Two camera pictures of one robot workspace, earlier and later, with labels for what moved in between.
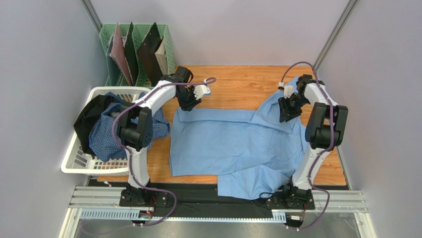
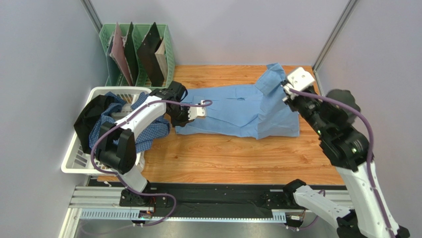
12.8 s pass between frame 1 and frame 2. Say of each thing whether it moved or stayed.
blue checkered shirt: stayed
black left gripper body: moved
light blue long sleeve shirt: moved
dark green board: stayed
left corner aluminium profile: stayed
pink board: stayed
